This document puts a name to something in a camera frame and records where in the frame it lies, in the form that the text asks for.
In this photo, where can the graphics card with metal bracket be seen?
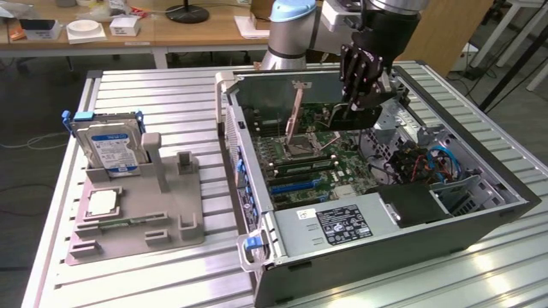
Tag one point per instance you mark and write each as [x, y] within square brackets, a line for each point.
[325, 117]

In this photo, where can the silver CPU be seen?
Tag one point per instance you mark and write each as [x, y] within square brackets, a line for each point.
[104, 203]

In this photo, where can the hard disk in blue caddy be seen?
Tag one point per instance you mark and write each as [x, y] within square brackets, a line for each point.
[112, 150]

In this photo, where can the metal socket cover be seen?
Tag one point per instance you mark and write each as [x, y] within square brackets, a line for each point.
[331, 136]

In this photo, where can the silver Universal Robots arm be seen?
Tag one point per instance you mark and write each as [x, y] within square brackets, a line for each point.
[291, 32]

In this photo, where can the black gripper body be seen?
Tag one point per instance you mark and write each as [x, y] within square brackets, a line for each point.
[389, 35]

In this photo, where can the white floor box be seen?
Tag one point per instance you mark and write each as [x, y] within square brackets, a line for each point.
[464, 57]

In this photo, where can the wooden cabinet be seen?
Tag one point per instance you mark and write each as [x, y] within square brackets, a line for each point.
[440, 32]

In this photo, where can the blue case latch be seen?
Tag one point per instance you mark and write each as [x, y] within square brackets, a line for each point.
[252, 242]

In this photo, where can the white box with black top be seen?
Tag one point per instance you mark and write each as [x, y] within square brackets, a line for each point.
[40, 30]

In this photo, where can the metal disk bay cage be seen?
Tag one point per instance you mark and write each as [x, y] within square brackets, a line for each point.
[393, 134]

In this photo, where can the wooden desk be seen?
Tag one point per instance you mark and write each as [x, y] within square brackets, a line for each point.
[192, 33]

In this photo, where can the green motherboard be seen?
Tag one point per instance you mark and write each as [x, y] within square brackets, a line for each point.
[343, 167]

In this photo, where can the white table frame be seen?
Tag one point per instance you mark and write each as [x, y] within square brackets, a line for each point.
[505, 32]

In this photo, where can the white papers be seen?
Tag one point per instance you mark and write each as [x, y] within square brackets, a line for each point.
[249, 29]

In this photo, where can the cardboard box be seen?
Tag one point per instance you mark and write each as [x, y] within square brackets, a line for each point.
[261, 9]

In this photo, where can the open black PC case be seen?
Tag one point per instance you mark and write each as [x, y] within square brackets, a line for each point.
[385, 250]

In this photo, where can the black lamp base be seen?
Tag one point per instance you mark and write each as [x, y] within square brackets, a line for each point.
[187, 14]

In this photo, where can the grey parts rack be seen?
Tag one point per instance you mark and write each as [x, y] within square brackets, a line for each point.
[141, 224]

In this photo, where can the grey power supply unit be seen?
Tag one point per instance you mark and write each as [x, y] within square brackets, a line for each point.
[299, 231]

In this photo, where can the CPU socket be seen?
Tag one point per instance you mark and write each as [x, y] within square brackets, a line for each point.
[301, 149]

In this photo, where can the small white box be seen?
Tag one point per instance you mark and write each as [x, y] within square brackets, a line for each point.
[124, 27]

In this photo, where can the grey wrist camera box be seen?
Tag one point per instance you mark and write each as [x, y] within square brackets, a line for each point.
[337, 16]

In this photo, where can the green RAM stick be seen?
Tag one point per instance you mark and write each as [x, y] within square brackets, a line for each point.
[124, 222]

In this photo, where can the orange packet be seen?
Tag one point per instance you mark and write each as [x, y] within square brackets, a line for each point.
[16, 33]

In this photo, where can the white box with round dish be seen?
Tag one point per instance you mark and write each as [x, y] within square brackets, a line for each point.
[85, 32]

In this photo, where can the black plastic shroud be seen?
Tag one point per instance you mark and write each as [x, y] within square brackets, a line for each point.
[411, 202]

